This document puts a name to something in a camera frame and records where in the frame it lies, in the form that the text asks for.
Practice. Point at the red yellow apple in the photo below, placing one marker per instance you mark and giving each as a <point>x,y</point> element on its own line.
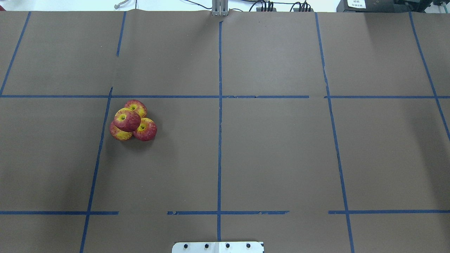
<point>119,134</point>
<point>146,131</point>
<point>126,120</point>
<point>137,106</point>

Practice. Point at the red yellow apple front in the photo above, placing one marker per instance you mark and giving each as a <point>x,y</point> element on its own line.
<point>146,131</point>

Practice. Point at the red yellow apple back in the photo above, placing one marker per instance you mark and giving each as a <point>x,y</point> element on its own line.
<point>137,106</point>

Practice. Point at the brown paper table mat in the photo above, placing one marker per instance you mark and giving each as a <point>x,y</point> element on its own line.
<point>309,132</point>

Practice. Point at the black orange adapter near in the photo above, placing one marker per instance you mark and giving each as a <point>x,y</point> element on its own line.
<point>301,7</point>

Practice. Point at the black box on table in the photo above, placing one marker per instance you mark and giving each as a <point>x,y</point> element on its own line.
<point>383,6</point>

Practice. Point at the aluminium frame post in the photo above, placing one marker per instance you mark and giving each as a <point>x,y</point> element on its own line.
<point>220,8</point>

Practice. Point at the white pedestal column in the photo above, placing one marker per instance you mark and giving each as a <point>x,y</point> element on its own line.
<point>219,247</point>

